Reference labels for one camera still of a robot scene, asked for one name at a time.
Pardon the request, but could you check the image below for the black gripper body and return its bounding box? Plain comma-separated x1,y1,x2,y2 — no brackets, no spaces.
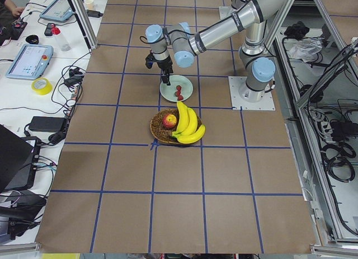
157,56,173,77

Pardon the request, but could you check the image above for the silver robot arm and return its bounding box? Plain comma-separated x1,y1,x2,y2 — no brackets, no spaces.
145,0,286,102

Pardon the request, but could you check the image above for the light green plate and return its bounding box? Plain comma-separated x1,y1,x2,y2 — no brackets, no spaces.
159,75,193,102

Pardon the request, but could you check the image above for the red apple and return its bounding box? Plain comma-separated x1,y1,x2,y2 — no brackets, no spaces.
162,114,177,129

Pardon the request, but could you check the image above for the brown wicker basket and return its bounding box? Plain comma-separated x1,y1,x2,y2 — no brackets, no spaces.
150,109,206,145

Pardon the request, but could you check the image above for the yellow banana bunch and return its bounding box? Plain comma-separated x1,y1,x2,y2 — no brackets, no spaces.
171,101,206,144

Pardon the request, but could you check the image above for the white paper cup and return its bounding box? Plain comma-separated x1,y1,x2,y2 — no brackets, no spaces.
84,0,95,10

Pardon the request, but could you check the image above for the clear bottle red cap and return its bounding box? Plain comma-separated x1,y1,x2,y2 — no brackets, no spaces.
51,25,71,51

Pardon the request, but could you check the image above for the yellow tape roll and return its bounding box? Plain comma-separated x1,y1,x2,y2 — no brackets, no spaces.
31,77,53,96

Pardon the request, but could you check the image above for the far blue teach pendant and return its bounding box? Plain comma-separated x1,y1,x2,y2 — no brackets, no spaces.
39,0,73,22

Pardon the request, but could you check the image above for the blue teach pendant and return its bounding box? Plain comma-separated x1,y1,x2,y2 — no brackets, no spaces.
39,0,73,22
5,44,54,80

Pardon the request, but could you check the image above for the black phone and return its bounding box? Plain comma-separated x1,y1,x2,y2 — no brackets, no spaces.
44,23,55,37

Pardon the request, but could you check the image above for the black power adapter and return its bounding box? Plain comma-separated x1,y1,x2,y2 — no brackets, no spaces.
29,116,65,133

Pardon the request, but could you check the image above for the black small bowl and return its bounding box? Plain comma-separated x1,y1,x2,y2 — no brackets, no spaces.
25,35,39,45

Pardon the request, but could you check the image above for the near blue teach pendant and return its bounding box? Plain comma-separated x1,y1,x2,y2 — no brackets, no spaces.
5,44,54,80

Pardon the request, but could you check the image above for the black laptop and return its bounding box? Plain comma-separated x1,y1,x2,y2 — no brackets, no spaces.
1,125,40,192

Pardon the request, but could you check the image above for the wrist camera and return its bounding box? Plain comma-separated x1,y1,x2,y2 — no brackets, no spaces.
145,51,155,69

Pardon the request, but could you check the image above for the aluminium frame post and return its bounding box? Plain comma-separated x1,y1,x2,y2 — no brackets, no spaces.
67,0,97,51

